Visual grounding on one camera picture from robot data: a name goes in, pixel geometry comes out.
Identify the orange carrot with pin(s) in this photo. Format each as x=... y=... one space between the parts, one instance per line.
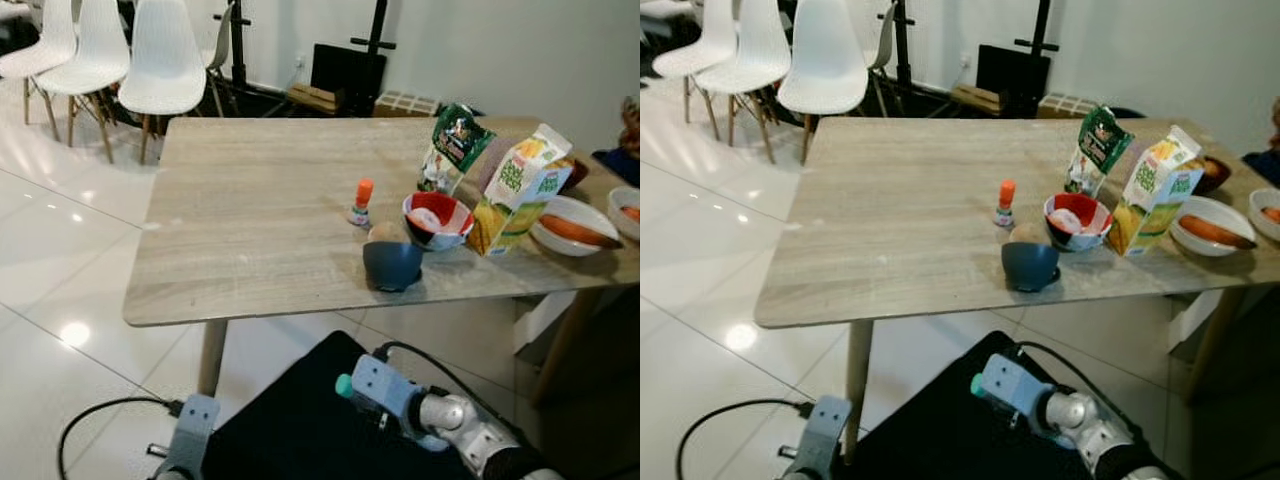
x=580 y=230
x=1215 y=230

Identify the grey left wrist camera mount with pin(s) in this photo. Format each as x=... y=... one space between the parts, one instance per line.
x=825 y=425
x=195 y=420

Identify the brown potato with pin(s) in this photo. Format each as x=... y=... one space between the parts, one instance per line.
x=388 y=236
x=1028 y=237

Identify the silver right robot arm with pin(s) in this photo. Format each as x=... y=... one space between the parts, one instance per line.
x=470 y=430
x=1100 y=430

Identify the dark red cup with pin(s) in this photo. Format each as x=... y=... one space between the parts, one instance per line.
x=577 y=177
x=1213 y=177

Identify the orange sweet potato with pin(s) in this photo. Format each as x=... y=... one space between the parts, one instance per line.
x=631 y=213
x=1271 y=213

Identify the white slotted basket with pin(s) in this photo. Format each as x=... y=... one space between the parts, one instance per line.
x=408 y=104
x=1068 y=105

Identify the black tripod stand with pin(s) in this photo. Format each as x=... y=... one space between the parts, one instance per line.
x=1042 y=30
x=903 y=40
x=238 y=40
x=378 y=30

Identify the red bowl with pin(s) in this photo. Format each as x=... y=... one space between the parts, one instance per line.
x=440 y=238
x=1080 y=238

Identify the black flat box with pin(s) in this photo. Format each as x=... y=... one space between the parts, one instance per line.
x=1000 y=72
x=335 y=70

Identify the green yellow juice carton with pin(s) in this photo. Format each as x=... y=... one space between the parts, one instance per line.
x=520 y=190
x=1155 y=190

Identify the light wooden table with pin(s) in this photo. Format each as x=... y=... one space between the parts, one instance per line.
x=260 y=220
x=900 y=220

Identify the blue grey cup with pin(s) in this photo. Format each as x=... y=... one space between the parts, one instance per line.
x=1030 y=270
x=392 y=268

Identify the small brown cardboard box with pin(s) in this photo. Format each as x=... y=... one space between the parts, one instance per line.
x=315 y=98
x=978 y=98

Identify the white ceramic bowl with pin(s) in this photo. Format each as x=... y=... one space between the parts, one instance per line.
x=1258 y=230
x=618 y=228
x=560 y=245
x=1200 y=245

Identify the white plastic chair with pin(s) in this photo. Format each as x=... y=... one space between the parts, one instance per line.
x=160 y=60
x=883 y=45
x=755 y=60
x=45 y=40
x=822 y=60
x=100 y=60
x=222 y=45
x=705 y=35

